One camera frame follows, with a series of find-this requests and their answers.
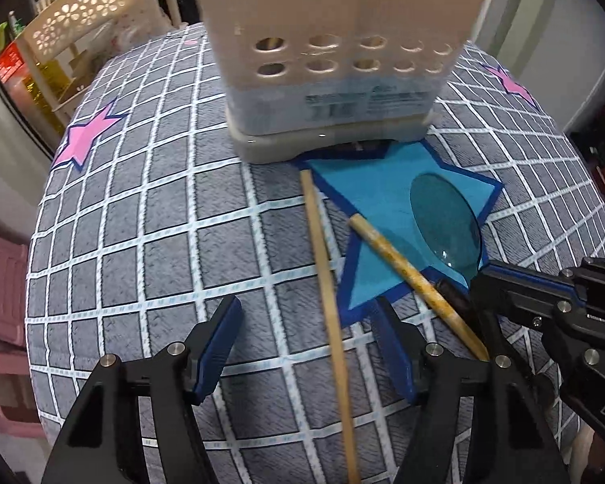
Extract beige utensil holder caddy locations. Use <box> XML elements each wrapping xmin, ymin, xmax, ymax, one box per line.
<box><xmin>198</xmin><ymin>0</ymin><xmax>484</xmax><ymax>164</ymax></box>

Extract pink plastic stool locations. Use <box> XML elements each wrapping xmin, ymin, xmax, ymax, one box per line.
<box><xmin>0</xmin><ymin>237</ymin><xmax>44</xmax><ymax>438</ymax></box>

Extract person right hand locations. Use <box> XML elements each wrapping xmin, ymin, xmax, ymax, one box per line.
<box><xmin>570</xmin><ymin>424</ymin><xmax>605</xmax><ymax>484</ymax></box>

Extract yellow patterned chopstick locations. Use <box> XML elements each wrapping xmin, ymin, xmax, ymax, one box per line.
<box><xmin>348</xmin><ymin>214</ymin><xmax>490</xmax><ymax>362</ymax></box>

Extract grey checkered tablecloth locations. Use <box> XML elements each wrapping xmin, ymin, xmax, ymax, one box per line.
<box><xmin>26</xmin><ymin>25</ymin><xmax>605</xmax><ymax>483</ymax></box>

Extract cream flower-cutout storage cart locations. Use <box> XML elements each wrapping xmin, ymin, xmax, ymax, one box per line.
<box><xmin>15</xmin><ymin>0</ymin><xmax>182</xmax><ymax>126</ymax></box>

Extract blue translucent plastic spoon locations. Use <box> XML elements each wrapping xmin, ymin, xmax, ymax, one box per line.
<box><xmin>410</xmin><ymin>174</ymin><xmax>482</xmax><ymax>284</ymax></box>

